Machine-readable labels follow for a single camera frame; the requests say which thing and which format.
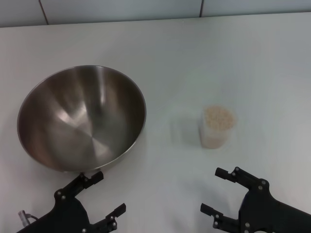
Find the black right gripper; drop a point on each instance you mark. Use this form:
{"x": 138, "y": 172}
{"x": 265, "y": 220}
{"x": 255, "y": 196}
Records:
{"x": 267, "y": 216}

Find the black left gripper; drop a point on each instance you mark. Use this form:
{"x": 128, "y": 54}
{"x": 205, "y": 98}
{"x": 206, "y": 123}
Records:
{"x": 63, "y": 216}

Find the clear plastic cup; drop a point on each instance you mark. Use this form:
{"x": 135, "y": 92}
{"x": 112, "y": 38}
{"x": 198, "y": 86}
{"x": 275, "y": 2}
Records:
{"x": 216, "y": 136}

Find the white rice grains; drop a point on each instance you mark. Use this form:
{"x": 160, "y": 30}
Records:
{"x": 219, "y": 120}

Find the stainless steel mixing bowl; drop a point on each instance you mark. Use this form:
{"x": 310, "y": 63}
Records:
{"x": 80, "y": 116}

